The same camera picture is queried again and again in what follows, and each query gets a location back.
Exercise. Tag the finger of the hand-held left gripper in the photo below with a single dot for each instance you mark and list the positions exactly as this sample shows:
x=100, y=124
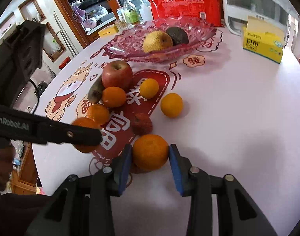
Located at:
x=73, y=135

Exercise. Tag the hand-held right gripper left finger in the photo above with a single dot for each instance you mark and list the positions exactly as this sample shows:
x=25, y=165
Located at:
x=123, y=172

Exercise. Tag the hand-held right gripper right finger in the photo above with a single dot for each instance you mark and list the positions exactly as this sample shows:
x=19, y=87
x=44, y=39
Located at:
x=175, y=172

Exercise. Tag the large orange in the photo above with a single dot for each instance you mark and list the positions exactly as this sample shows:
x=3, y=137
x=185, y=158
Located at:
x=150, y=152

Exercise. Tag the overripe brown banana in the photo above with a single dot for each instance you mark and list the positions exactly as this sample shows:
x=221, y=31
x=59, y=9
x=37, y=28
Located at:
x=95, y=92

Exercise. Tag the red lychee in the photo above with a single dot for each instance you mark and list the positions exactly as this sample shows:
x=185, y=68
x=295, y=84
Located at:
x=142, y=124

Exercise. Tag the red apple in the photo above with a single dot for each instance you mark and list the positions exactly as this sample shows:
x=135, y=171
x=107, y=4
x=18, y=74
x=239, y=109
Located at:
x=116, y=76

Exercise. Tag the small yellow orange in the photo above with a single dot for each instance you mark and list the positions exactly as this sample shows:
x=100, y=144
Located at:
x=148, y=88

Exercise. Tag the pink glass fruit bowl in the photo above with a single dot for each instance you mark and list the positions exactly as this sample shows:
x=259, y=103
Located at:
x=130, y=41

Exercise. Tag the person's left forearm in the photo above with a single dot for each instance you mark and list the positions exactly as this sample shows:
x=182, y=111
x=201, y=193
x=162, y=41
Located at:
x=14, y=213

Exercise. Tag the person's left hand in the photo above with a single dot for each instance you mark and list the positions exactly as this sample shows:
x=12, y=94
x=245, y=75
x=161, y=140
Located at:
x=2, y=169

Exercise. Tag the low wooden cabinet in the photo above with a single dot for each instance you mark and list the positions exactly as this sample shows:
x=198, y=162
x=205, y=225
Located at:
x=24, y=167

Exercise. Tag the white cabinet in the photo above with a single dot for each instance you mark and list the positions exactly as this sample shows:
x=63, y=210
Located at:
x=49, y=12

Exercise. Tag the wooden kitchen cabinet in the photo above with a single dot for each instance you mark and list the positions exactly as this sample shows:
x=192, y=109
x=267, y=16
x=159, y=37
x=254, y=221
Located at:
x=73, y=22

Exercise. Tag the printed white tablecloth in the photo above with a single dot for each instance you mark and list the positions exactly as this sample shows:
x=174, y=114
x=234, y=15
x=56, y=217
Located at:
x=226, y=91

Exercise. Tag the flat yellow box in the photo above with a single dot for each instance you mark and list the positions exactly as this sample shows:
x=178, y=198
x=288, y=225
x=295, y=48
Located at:
x=108, y=31

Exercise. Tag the clear drinking glass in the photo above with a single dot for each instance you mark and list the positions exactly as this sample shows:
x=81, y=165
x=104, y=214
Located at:
x=121, y=24

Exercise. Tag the yellow pear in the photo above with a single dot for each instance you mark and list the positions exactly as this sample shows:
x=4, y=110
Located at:
x=157, y=41

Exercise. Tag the clear bottle green label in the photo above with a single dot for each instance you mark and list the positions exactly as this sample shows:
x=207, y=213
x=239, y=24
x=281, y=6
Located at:
x=130, y=14

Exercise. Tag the dark avocado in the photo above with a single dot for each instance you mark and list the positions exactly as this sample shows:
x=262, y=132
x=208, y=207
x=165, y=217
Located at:
x=177, y=35

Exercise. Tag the white squeeze bottle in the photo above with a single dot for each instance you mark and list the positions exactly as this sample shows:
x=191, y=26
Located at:
x=146, y=13

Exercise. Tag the yellow tissue box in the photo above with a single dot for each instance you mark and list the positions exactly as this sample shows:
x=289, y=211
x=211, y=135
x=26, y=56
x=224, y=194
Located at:
x=260, y=46

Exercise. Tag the red package of cups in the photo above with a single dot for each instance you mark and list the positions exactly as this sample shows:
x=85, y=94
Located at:
x=184, y=7

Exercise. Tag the white countertop appliance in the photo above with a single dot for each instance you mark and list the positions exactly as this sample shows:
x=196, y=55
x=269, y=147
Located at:
x=234, y=17

